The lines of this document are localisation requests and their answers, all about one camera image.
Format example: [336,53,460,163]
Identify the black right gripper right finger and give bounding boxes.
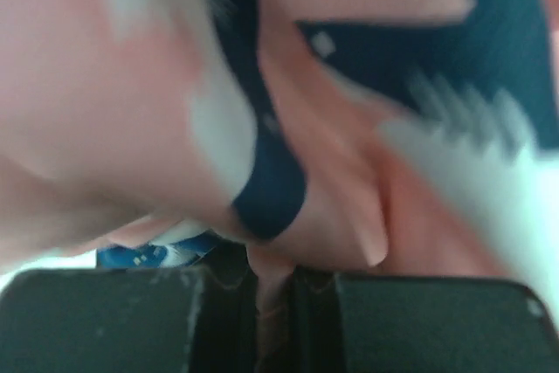
[291,269,558,373]

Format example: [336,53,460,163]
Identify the blue white red cloth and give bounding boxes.
[96,232,222,269]

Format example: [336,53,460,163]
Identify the pink shark print cloth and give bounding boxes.
[1,0,558,372]

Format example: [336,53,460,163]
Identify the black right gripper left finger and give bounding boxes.
[1,250,255,373]

